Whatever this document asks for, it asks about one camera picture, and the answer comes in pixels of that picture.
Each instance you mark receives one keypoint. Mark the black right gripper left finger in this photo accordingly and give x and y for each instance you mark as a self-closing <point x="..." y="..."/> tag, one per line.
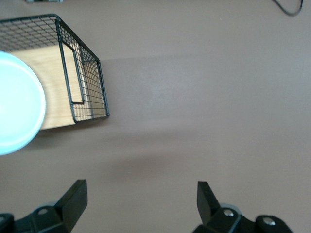
<point x="70" y="206"/>

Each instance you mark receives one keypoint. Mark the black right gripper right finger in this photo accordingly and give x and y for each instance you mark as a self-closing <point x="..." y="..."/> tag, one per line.
<point x="209" y="211"/>

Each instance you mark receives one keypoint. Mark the light blue round plate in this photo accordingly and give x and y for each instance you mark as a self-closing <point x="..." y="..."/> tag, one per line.
<point x="17" y="104"/>

